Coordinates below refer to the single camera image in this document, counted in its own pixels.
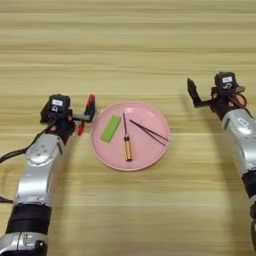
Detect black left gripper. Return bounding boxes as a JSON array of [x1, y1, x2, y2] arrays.
[[39, 97, 97, 145]]

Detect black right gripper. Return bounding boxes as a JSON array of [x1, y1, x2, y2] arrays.
[[186, 77, 250, 122]]

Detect green rectangular block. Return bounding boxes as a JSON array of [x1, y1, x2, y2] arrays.
[[99, 114, 122, 144]]

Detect black tweezers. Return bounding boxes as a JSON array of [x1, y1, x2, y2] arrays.
[[128, 118, 171, 147]]

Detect left gripper labelled black box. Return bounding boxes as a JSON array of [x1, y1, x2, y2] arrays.
[[44, 93, 72, 123]]

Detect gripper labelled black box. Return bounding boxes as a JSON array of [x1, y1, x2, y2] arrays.
[[44, 93, 72, 123], [213, 71, 239, 93]]

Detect right gripper labelled black box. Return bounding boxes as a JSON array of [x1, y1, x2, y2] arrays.
[[213, 71, 239, 93]]

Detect pink round plate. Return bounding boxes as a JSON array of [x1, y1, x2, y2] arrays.
[[89, 101, 172, 172]]

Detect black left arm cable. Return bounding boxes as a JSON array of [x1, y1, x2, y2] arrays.
[[0, 127, 52, 205]]

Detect yellow handled screwdriver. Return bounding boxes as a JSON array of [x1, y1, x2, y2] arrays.
[[121, 112, 134, 163]]

